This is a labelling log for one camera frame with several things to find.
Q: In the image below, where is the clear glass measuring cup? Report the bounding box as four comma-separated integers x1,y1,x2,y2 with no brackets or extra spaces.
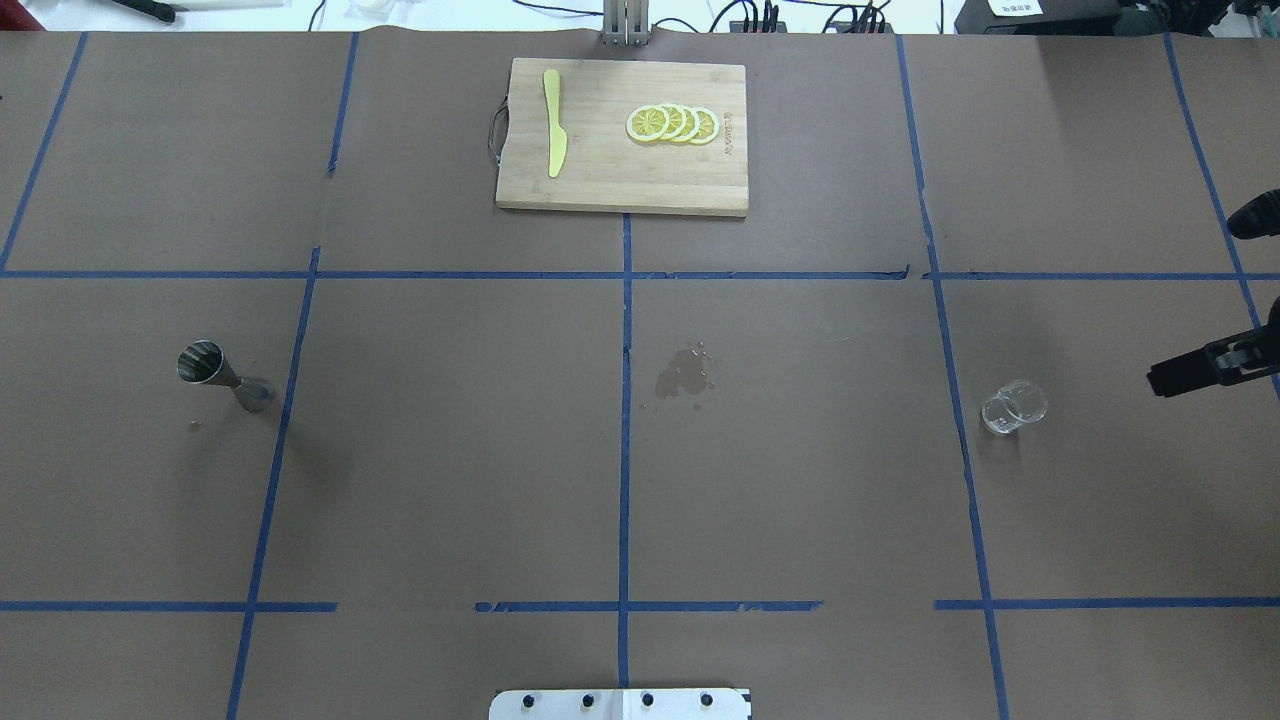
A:
980,379,1048,436

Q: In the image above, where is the steel jigger shaker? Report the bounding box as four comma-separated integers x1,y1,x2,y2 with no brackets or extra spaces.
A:
175,340,276,413

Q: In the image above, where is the black box with label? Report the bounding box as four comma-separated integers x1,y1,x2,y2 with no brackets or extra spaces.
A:
954,1,1125,36

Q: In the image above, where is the lemon slice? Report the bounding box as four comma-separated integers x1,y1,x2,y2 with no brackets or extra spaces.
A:
672,106,701,143
659,102,685,142
625,104,671,143
687,108,721,146

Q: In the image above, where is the wooden cutting board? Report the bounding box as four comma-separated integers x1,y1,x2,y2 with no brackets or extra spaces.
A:
495,58,750,218

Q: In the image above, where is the yellow plastic knife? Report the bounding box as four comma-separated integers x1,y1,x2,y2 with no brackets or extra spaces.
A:
541,68,568,179

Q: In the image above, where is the aluminium frame post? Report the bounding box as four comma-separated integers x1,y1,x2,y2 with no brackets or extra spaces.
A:
602,0,652,47

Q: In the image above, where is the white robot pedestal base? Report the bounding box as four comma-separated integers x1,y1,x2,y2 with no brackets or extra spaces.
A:
486,687,753,719

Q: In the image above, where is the black handled tool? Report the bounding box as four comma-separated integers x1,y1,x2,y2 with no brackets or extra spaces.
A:
111,0,177,26

